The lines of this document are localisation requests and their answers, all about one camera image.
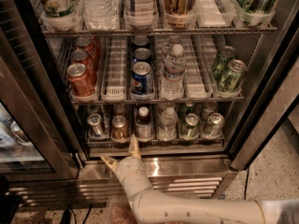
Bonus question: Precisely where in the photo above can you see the empty white tray top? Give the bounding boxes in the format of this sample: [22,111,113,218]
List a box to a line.
[196,0,235,28]

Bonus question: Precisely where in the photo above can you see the rear blue pepsi can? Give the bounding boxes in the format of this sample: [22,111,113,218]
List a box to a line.
[132,35,150,50]

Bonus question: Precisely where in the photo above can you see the open fridge door right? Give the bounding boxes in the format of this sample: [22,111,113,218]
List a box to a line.
[231,13,299,171]

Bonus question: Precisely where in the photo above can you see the empty white tray middle right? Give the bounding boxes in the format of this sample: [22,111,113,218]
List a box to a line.
[182,36,212,100]

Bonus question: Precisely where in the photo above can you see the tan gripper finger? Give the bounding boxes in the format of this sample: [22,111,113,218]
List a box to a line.
[101,156,118,172]
[129,134,141,159]

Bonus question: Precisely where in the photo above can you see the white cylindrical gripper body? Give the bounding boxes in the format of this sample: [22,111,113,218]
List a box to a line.
[115,156,152,200]

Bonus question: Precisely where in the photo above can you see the glass fridge door left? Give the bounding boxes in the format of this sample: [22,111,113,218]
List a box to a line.
[0,0,85,182]

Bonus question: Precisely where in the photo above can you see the front red soda can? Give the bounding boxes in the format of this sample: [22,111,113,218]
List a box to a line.
[66,63,94,97]

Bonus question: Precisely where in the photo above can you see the empty white tray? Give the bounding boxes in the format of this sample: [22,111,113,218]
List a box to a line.
[182,36,212,100]
[101,36,127,102]
[196,0,235,28]

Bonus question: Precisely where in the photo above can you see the shelf water bottle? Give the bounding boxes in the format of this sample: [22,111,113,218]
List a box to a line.
[158,106,178,141]
[163,44,187,94]
[82,0,117,31]

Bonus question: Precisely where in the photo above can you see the rear green can middle shelf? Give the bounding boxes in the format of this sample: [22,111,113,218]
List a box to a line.
[212,46,236,81]

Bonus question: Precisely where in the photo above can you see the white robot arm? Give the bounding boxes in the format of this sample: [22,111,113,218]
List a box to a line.
[102,137,299,224]

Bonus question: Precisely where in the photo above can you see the rear red soda can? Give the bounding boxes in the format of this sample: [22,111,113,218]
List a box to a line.
[75,36,99,70]

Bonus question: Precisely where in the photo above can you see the black cable right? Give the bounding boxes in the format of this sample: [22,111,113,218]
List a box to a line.
[243,167,250,202]

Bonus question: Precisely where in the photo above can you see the silver can bottom shelf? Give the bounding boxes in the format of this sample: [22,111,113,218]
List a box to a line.
[87,114,105,136]

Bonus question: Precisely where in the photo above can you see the green can bottom right front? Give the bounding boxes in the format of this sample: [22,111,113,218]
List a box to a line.
[203,113,224,139]

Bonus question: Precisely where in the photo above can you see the middle blue pepsi can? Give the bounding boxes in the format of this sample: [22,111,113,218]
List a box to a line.
[132,48,151,63]

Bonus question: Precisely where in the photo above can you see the blue pepsi can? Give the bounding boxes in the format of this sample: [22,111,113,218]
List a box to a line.
[132,62,153,95]
[132,48,151,63]
[132,35,150,50]

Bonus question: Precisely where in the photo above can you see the orange soda can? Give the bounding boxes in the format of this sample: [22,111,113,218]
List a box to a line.
[112,116,129,140]
[113,104,125,116]

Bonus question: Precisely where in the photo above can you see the steel fridge base grille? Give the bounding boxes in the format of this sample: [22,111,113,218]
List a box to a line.
[8,156,237,207]

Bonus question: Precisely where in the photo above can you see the middle red soda can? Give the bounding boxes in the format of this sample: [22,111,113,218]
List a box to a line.
[70,49,97,84]

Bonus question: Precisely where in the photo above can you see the dark drink bottle white cap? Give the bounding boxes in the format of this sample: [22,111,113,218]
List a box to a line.
[136,106,153,140]

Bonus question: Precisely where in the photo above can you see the front green can middle shelf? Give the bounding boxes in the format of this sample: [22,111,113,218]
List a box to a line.
[218,59,247,92]

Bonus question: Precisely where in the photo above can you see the front blue pepsi can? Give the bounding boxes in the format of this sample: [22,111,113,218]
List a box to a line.
[132,62,153,95]

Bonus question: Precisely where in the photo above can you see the bottom shelf water bottle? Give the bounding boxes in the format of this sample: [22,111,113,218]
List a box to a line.
[158,106,178,141]

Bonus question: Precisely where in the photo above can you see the green can bottom left front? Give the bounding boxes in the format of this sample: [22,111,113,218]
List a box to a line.
[180,113,199,140]

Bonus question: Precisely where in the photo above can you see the clear plastic bin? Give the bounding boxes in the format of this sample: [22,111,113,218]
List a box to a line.
[105,196,137,224]

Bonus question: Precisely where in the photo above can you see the top shelf water bottle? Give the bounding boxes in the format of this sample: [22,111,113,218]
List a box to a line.
[82,0,117,31]

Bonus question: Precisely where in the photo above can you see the empty white tray middle left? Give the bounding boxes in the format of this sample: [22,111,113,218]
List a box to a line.
[101,36,127,102]

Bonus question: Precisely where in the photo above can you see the red soda can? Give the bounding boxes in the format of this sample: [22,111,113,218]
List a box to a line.
[70,49,97,84]
[66,63,94,97]
[75,36,99,70]

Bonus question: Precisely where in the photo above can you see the middle shelf water bottle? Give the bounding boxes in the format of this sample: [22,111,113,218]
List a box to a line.
[163,44,187,94]

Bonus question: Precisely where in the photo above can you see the white labelled top bottle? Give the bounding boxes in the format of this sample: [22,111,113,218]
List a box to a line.
[126,0,155,30]

